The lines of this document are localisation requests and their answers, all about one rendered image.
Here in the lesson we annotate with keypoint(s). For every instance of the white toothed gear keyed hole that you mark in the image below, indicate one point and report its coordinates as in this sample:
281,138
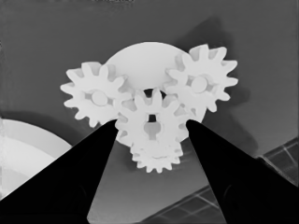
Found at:
135,123

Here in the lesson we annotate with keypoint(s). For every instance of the large thick white disc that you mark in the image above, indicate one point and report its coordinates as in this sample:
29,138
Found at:
25,146

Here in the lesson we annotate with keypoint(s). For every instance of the small white toothed gear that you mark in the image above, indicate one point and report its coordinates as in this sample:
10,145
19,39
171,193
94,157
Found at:
155,162

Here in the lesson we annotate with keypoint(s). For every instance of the white round carrier with pins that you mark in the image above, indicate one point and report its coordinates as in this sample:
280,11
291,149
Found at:
143,62

